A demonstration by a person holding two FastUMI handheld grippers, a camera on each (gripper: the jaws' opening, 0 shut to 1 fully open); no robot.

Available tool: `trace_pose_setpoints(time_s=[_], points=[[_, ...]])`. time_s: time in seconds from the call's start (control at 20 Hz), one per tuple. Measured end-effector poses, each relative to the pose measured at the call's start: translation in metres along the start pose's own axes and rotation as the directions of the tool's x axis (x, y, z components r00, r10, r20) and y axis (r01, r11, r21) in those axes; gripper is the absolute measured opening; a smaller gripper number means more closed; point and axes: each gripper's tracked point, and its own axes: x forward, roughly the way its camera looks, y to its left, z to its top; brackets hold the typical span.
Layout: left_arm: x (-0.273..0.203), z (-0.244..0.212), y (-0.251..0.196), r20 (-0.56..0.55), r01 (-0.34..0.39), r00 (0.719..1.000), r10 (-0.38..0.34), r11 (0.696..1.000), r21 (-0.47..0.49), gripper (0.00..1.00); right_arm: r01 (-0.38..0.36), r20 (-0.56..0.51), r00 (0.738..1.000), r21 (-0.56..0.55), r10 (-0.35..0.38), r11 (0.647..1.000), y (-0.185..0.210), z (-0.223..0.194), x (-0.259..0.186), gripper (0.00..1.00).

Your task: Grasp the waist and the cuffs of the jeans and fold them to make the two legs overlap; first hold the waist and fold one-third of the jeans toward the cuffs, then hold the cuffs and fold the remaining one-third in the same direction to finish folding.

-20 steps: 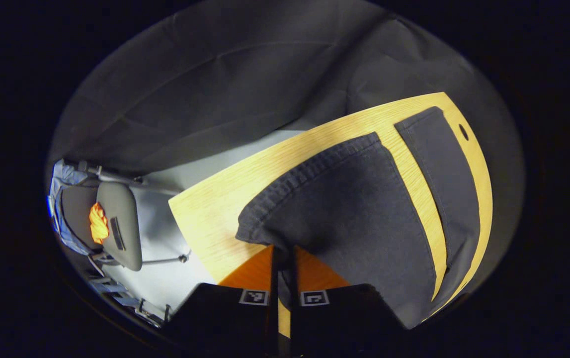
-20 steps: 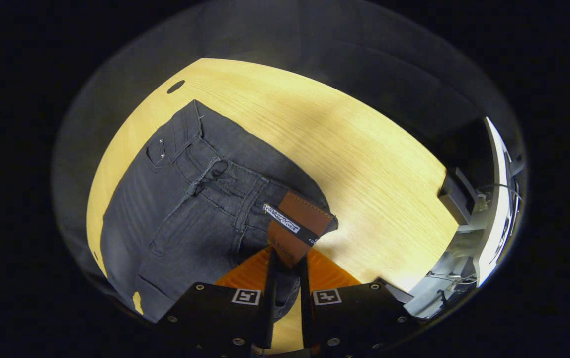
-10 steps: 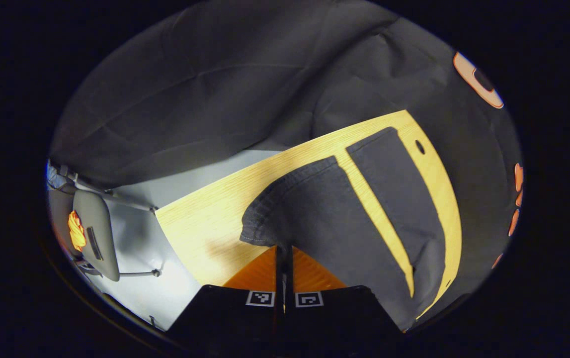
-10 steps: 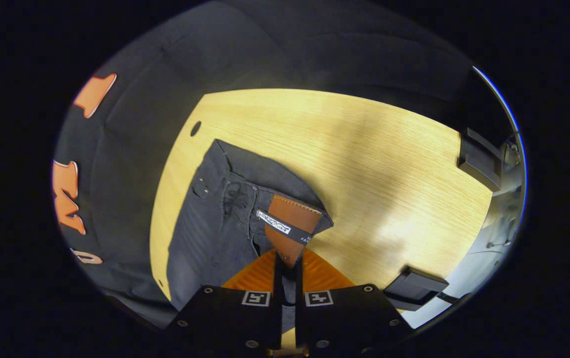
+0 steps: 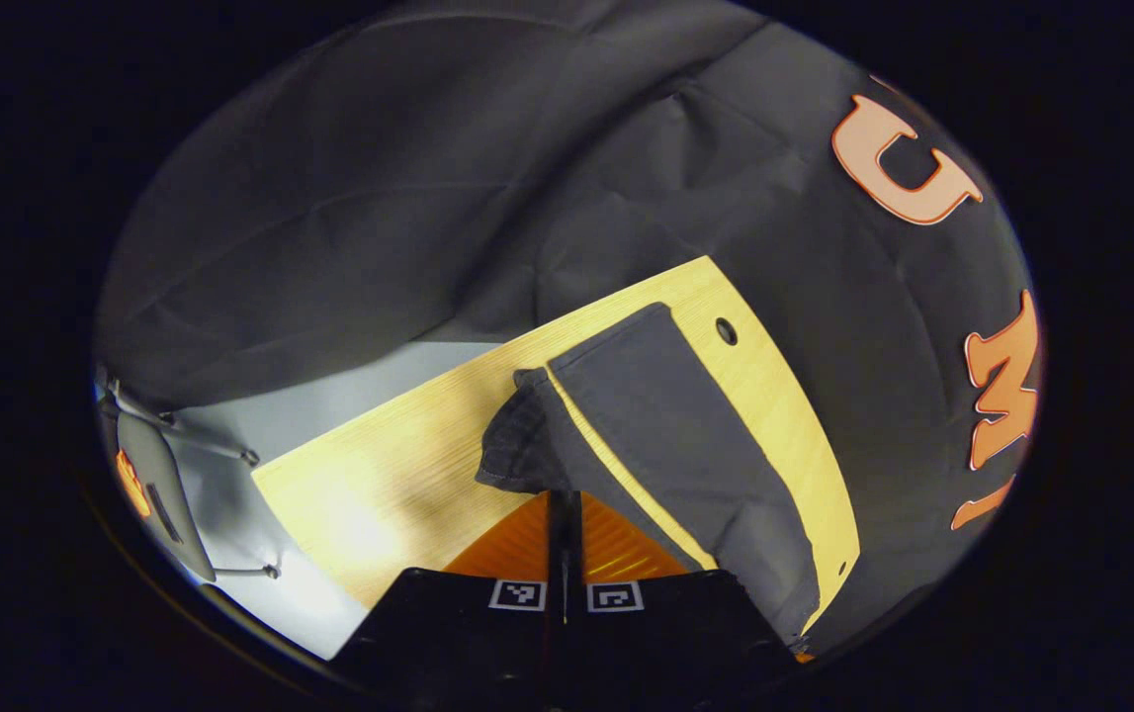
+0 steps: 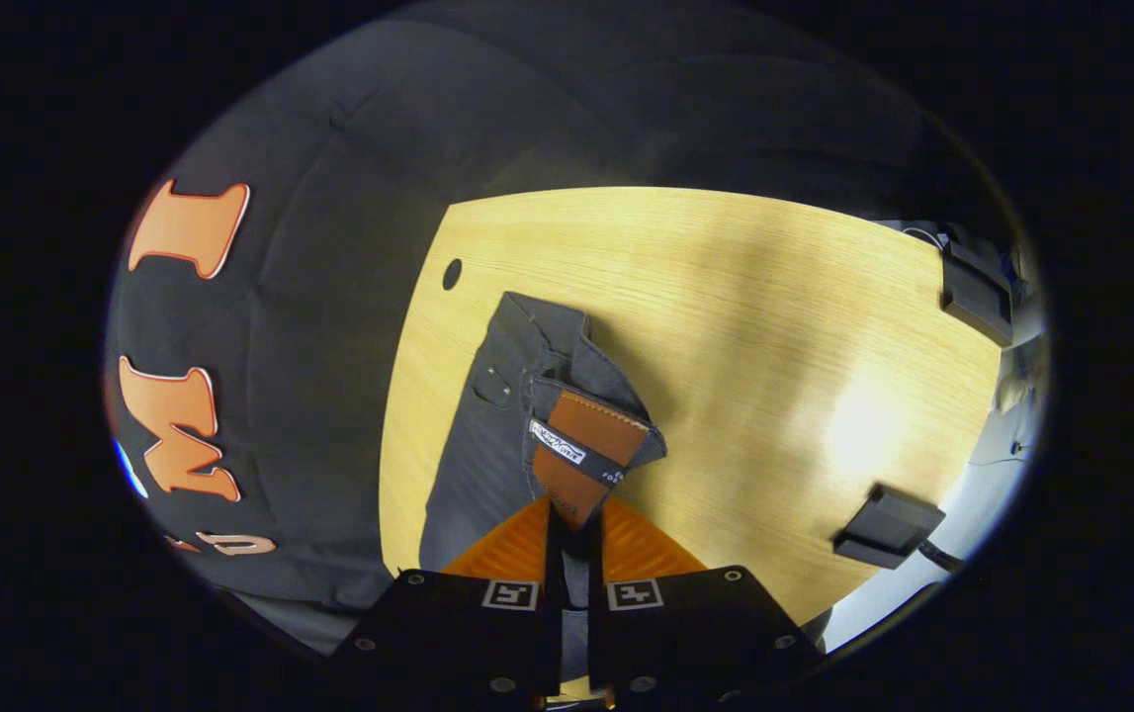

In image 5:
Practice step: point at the grey chair with metal legs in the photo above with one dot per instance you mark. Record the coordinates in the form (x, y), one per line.
(166, 494)

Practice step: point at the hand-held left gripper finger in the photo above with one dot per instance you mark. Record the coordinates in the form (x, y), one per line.
(555, 534)
(573, 534)

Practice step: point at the black backdrop cloth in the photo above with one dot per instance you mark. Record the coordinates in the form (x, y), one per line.
(379, 198)

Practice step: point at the dark denim jeans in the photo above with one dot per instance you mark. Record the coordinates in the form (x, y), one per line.
(665, 415)

